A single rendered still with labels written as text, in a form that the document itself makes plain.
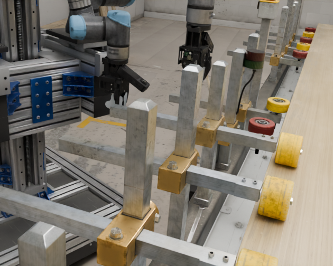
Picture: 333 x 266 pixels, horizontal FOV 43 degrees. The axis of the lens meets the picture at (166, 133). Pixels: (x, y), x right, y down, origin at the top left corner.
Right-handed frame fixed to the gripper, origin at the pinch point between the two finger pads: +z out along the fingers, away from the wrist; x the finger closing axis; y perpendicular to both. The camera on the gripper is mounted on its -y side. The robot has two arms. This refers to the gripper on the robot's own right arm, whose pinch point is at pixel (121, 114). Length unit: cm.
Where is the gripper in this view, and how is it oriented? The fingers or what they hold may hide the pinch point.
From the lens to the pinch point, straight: 149.7
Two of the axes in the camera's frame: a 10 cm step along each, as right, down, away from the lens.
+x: -3.5, 3.5, -8.7
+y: -9.3, -2.1, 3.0
